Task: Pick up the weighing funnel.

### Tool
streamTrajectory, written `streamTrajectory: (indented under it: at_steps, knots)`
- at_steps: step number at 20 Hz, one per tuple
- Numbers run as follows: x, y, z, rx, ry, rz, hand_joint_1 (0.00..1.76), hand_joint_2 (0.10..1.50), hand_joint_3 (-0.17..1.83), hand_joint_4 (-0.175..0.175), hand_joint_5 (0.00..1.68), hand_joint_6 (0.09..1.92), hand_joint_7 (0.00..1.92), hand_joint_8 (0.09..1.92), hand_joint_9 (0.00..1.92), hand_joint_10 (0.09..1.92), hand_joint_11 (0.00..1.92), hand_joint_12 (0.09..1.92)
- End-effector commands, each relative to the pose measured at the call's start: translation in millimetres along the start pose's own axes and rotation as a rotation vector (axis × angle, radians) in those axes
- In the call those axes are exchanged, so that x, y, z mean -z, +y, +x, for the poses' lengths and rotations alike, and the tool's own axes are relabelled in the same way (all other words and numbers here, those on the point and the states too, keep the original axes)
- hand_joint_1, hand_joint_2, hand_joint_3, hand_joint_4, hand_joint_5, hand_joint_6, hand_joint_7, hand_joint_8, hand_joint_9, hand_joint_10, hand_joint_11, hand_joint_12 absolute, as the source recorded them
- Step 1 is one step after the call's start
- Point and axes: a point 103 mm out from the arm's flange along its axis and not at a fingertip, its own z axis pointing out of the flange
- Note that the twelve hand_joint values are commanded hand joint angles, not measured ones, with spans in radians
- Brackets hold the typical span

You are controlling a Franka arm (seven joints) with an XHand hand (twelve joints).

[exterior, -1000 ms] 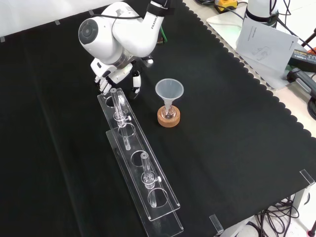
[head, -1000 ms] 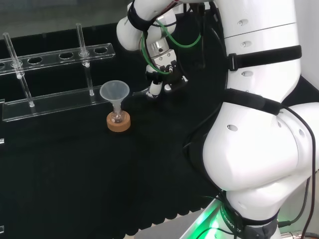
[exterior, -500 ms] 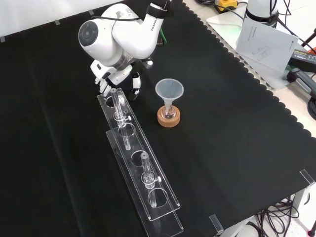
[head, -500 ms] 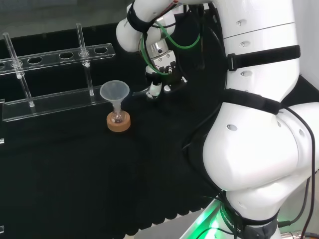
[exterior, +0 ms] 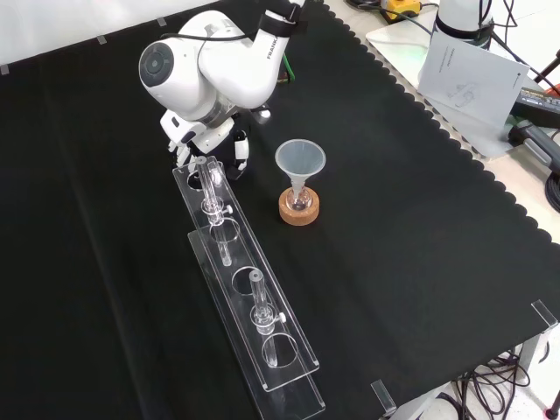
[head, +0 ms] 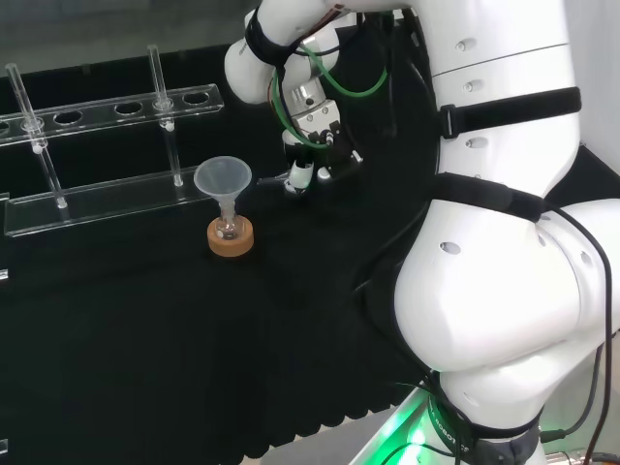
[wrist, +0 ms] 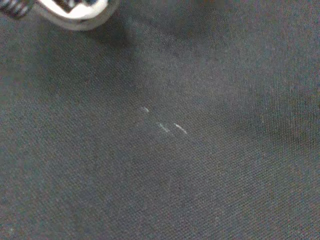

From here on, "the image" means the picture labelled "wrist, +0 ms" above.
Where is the black bench cloth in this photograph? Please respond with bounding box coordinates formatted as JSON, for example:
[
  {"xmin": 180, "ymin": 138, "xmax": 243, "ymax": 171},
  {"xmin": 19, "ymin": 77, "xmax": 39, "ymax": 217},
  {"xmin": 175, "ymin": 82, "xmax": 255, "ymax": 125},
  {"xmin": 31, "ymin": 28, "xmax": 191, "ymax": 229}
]
[{"xmin": 0, "ymin": 0, "xmax": 320, "ymax": 240}]

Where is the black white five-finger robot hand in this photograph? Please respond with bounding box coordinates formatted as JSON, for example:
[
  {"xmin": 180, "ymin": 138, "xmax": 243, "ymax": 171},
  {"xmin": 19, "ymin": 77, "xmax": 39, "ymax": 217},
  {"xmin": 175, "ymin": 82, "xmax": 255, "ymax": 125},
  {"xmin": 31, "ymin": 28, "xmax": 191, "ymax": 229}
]
[{"xmin": 0, "ymin": 0, "xmax": 120, "ymax": 32}]

